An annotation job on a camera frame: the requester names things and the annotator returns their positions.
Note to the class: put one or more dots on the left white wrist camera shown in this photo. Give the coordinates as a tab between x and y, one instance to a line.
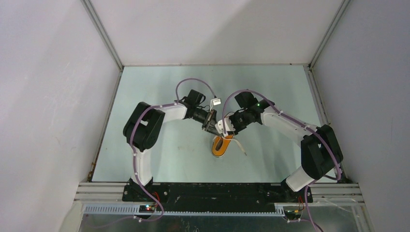
214	102

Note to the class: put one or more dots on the left controller board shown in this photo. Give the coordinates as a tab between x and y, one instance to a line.
147	208

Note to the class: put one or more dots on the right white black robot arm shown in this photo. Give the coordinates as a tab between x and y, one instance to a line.
321	155

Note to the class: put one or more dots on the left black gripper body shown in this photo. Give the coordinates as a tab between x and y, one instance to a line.
205	118

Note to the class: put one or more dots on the right controller board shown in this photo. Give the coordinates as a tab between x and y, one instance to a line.
293	214

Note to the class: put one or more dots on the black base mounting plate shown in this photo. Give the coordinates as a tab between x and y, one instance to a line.
215	197

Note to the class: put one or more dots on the controller board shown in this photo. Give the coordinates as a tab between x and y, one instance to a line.
293	214
147	208

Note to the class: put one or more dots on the orange canvas sneaker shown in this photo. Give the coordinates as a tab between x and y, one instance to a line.
220	145

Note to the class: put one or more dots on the white shoelace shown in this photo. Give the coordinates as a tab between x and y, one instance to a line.
237	144

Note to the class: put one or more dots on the aluminium frame rail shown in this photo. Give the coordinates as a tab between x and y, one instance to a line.
322	193

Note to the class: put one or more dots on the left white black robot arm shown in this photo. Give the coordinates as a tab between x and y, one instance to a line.
144	125

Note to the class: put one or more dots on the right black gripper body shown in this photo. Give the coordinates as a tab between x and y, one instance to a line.
240	120

